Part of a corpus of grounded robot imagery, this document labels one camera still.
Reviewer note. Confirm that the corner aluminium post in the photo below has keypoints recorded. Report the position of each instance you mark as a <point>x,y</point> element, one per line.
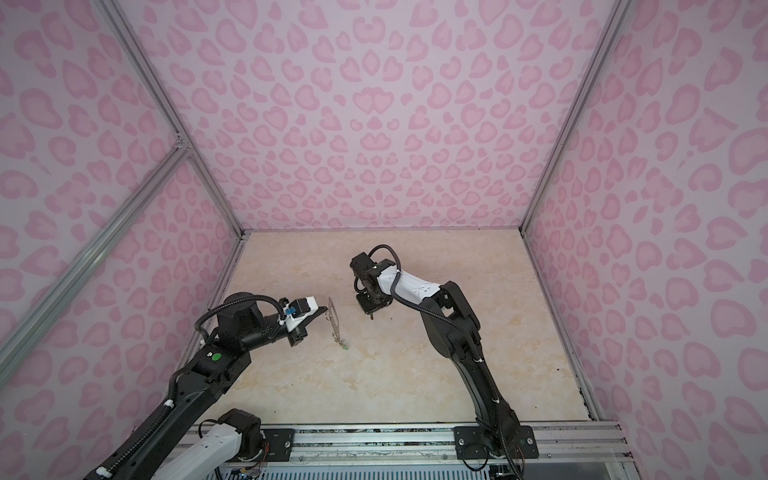
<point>116,19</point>
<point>620,14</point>

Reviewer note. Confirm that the left corner aluminium post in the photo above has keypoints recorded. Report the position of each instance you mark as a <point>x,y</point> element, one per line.
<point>116,19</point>

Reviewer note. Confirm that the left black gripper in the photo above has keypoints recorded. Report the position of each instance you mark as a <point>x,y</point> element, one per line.
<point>297,335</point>

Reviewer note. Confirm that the aluminium frame strut diagonal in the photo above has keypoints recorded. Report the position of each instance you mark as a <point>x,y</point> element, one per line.
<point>40,319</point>

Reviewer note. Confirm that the right corner aluminium post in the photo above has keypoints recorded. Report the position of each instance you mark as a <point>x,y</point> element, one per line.
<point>620,14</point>

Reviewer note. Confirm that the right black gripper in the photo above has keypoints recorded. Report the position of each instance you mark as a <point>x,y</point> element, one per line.
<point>366,307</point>

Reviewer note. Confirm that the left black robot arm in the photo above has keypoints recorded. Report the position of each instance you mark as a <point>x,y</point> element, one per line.
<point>230,331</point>

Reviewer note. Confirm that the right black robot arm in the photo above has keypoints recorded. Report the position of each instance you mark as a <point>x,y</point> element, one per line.
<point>380,272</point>

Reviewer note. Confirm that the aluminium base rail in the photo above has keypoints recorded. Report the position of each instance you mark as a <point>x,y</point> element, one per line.
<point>567,450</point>

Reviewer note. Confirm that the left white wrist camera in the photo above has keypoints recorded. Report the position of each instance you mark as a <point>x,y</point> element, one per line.
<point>299,312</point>

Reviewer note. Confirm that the metal key holder plate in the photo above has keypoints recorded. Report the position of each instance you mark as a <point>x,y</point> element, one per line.
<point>333,318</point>

